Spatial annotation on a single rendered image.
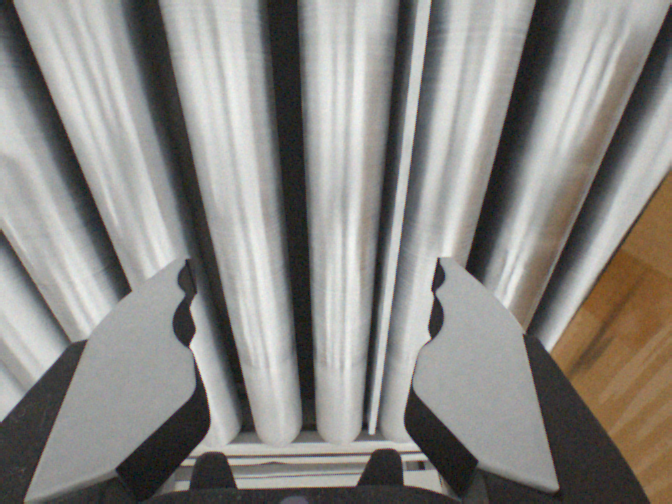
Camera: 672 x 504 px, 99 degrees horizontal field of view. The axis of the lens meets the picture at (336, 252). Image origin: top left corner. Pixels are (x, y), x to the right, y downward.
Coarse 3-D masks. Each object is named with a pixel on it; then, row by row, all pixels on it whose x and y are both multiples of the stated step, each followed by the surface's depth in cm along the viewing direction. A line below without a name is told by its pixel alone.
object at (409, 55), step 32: (416, 0) 13; (416, 32) 13; (416, 64) 14; (416, 96) 15; (384, 192) 21; (384, 224) 21; (384, 256) 21; (384, 288) 21; (384, 320) 22; (384, 352) 24
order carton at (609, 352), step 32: (640, 224) 18; (640, 256) 18; (608, 288) 19; (640, 288) 17; (576, 320) 22; (608, 320) 19; (640, 320) 17; (576, 352) 21; (608, 352) 19; (640, 352) 17; (576, 384) 21; (608, 384) 19; (640, 384) 17; (608, 416) 19; (640, 416) 17; (640, 448) 17; (640, 480) 17
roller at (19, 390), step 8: (0, 360) 25; (0, 368) 25; (8, 368) 26; (0, 376) 25; (8, 376) 26; (0, 384) 26; (8, 384) 26; (16, 384) 27; (0, 392) 26; (8, 392) 26; (16, 392) 27; (24, 392) 27; (0, 400) 26; (8, 400) 26; (16, 400) 27; (0, 408) 26; (8, 408) 27; (0, 416) 26
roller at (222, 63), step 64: (192, 0) 12; (256, 0) 13; (192, 64) 13; (256, 64) 14; (192, 128) 15; (256, 128) 15; (256, 192) 17; (256, 256) 19; (256, 320) 21; (256, 384) 25
